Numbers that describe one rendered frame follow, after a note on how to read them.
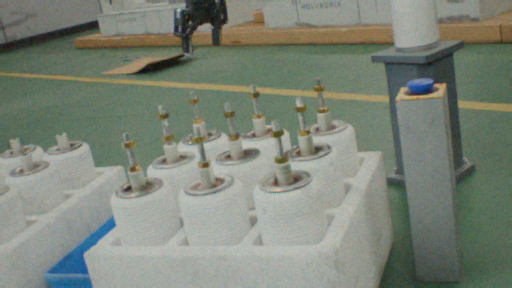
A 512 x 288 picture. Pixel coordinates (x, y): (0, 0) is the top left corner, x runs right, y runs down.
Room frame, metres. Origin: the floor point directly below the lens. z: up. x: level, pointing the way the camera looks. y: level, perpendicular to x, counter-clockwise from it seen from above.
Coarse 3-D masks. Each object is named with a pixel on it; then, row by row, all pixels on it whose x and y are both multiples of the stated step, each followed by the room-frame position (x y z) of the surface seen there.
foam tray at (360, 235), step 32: (352, 192) 0.94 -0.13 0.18; (384, 192) 1.08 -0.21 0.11; (256, 224) 0.89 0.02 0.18; (352, 224) 0.85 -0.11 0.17; (384, 224) 1.05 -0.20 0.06; (96, 256) 0.89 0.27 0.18; (128, 256) 0.87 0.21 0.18; (160, 256) 0.85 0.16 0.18; (192, 256) 0.83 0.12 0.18; (224, 256) 0.81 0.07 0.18; (256, 256) 0.79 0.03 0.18; (288, 256) 0.77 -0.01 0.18; (320, 256) 0.76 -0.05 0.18; (352, 256) 0.83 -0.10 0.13; (384, 256) 1.01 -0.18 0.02
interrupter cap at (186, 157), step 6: (162, 156) 1.08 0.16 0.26; (180, 156) 1.07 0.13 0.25; (186, 156) 1.06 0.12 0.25; (192, 156) 1.05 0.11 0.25; (156, 162) 1.05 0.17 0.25; (162, 162) 1.05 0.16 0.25; (180, 162) 1.03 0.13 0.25; (186, 162) 1.02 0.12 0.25; (156, 168) 1.02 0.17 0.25; (162, 168) 1.02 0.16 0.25; (168, 168) 1.01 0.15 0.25
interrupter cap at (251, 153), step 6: (228, 150) 1.04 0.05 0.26; (246, 150) 1.02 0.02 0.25; (252, 150) 1.02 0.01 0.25; (258, 150) 1.01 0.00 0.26; (216, 156) 1.02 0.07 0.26; (222, 156) 1.01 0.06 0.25; (228, 156) 1.01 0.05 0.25; (246, 156) 1.00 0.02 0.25; (252, 156) 0.99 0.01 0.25; (258, 156) 0.99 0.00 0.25; (216, 162) 0.99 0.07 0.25; (222, 162) 0.98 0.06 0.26; (228, 162) 0.98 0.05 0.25; (234, 162) 0.97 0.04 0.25; (240, 162) 0.97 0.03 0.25
